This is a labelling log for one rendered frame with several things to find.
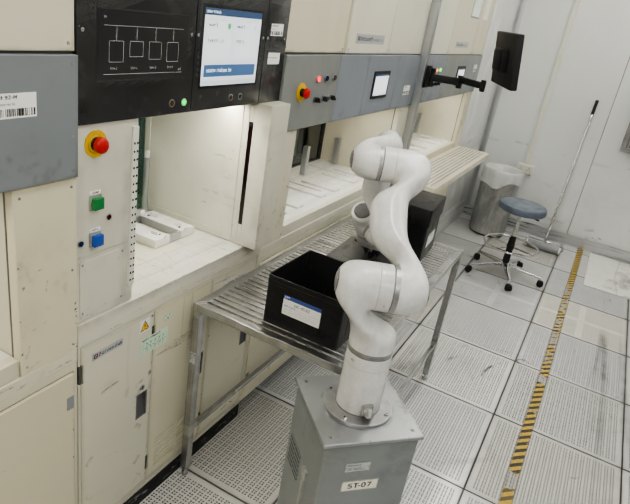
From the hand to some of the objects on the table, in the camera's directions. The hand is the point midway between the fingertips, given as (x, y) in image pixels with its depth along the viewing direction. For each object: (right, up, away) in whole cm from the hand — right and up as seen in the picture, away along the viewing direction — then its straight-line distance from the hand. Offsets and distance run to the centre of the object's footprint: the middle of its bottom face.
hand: (372, 250), depth 228 cm
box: (+16, +2, +44) cm, 47 cm away
